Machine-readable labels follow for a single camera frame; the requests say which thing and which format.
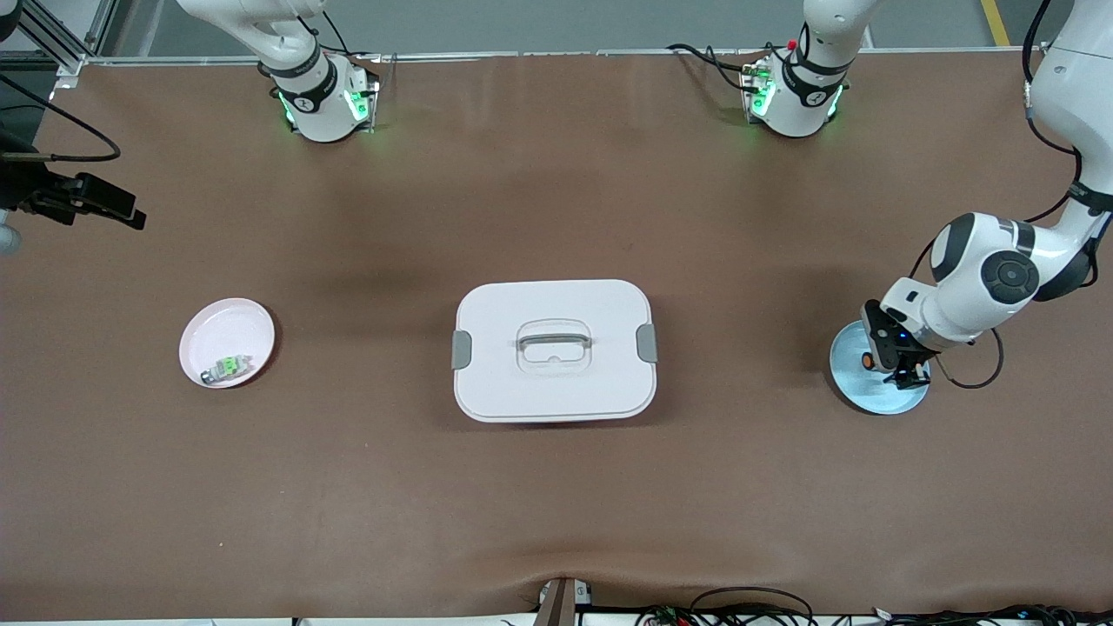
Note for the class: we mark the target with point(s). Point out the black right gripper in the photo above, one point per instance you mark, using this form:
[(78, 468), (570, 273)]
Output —
[(26, 193)]

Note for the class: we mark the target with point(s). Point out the light blue round plate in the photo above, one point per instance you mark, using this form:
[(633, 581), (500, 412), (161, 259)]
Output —
[(869, 396)]

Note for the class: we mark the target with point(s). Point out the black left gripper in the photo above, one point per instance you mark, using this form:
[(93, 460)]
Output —
[(910, 363)]

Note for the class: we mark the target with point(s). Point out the pink round plate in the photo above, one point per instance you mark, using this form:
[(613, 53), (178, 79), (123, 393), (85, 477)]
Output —
[(217, 335)]

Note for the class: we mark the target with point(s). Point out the aluminium frame post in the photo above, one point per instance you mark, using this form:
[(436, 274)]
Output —
[(71, 63)]

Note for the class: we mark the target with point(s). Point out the white lidded storage box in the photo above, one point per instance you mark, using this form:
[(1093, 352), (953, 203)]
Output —
[(554, 382)]

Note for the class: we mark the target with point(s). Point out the aluminium table edge rail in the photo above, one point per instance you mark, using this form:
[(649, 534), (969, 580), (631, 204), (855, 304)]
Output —
[(609, 52)]

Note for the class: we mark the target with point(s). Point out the brown table mat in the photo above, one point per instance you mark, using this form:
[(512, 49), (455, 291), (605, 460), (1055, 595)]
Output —
[(556, 504)]

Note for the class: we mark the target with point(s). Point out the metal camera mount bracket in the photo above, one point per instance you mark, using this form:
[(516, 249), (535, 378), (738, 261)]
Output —
[(556, 609)]

